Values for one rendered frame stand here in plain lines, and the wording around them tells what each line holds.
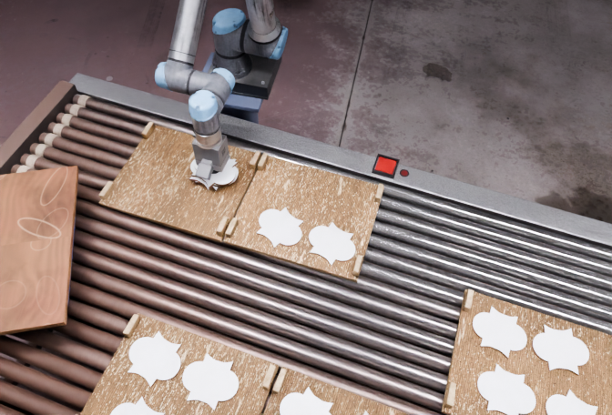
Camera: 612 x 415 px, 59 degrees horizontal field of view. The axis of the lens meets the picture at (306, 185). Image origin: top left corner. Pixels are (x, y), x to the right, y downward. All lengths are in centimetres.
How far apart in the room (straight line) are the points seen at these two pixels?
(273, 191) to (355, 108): 165
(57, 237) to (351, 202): 85
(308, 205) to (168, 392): 67
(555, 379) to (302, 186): 89
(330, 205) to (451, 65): 217
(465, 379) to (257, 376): 53
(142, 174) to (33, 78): 205
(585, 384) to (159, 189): 132
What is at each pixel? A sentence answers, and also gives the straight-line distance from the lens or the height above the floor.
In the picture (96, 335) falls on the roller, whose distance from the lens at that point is 159.
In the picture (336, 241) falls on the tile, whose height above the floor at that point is 94.
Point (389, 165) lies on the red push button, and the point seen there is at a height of 93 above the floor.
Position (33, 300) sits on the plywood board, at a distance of 155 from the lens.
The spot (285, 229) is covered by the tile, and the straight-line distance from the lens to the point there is 162.
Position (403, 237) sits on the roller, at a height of 92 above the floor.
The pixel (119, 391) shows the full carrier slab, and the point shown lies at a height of 94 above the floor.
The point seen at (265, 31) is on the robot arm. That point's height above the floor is 119.
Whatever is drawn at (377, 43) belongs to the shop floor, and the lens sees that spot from 374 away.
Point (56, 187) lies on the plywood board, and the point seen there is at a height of 104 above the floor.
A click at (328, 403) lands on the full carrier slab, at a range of 142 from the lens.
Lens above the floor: 232
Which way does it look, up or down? 54 degrees down
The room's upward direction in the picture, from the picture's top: 3 degrees clockwise
